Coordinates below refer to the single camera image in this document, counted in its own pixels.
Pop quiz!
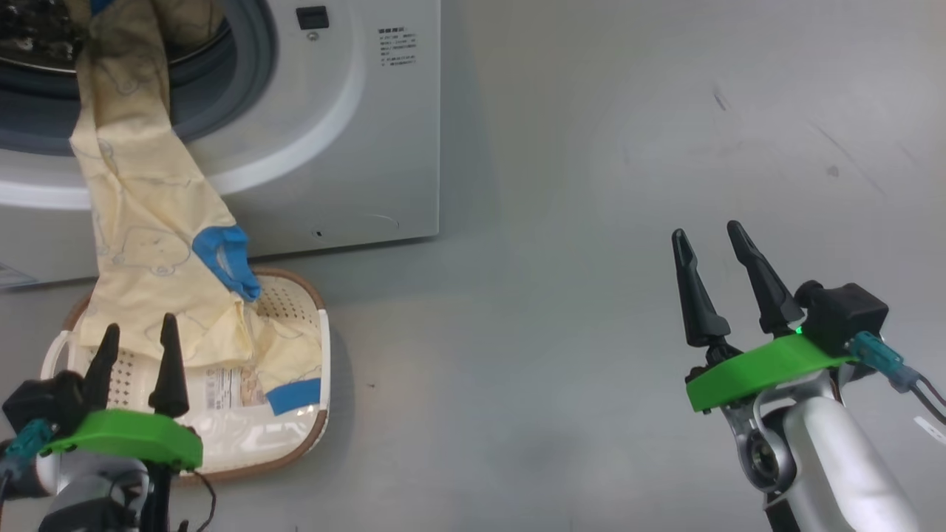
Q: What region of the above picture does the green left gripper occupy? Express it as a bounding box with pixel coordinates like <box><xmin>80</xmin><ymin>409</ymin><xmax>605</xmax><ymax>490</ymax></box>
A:
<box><xmin>41</xmin><ymin>313</ymin><xmax>204</xmax><ymax>474</ymax></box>

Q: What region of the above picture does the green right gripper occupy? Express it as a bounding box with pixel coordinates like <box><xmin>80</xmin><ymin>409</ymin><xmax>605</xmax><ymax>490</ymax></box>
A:
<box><xmin>671</xmin><ymin>220</ymin><xmax>858</xmax><ymax>415</ymax></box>

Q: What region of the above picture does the white front-load washing machine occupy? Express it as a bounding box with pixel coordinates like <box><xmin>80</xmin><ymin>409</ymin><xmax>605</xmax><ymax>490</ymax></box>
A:
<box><xmin>0</xmin><ymin>0</ymin><xmax>442</xmax><ymax>289</ymax></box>

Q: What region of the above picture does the basket product label sticker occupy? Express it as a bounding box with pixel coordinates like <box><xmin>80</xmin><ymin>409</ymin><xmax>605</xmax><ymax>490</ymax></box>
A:
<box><xmin>205</xmin><ymin>366</ymin><xmax>267</xmax><ymax>411</ymax></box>

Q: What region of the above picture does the cream perforated laundry basket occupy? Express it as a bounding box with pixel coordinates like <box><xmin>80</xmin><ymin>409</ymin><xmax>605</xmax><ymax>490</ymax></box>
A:
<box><xmin>41</xmin><ymin>267</ymin><xmax>331</xmax><ymax>485</ymax></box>

